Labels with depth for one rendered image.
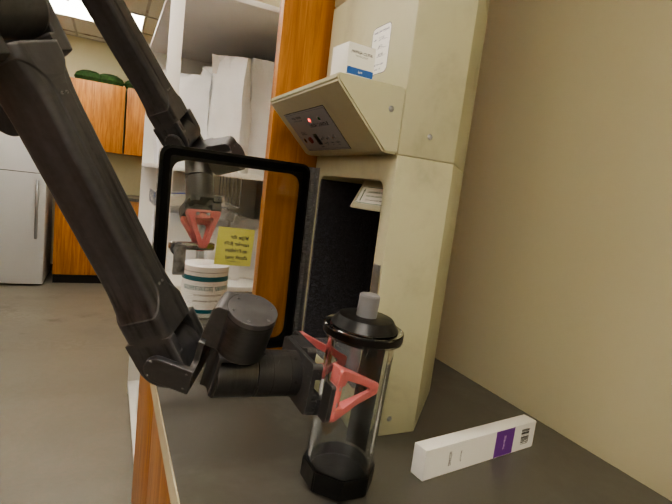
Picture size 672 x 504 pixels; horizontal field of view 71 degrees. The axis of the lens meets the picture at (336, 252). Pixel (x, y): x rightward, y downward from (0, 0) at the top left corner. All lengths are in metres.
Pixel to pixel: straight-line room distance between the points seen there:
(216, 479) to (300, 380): 0.20
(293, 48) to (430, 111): 0.41
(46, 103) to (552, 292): 0.92
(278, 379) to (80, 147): 0.33
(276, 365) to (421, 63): 0.49
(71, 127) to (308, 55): 0.68
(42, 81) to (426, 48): 0.52
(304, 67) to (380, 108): 0.39
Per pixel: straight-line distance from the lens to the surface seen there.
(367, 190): 0.87
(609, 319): 1.00
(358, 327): 0.60
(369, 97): 0.73
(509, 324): 1.15
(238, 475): 0.74
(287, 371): 0.59
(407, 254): 0.77
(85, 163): 0.52
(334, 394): 0.58
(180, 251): 0.91
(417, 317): 0.82
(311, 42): 1.11
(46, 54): 0.54
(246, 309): 0.53
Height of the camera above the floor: 1.35
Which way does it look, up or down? 8 degrees down
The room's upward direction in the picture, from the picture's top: 7 degrees clockwise
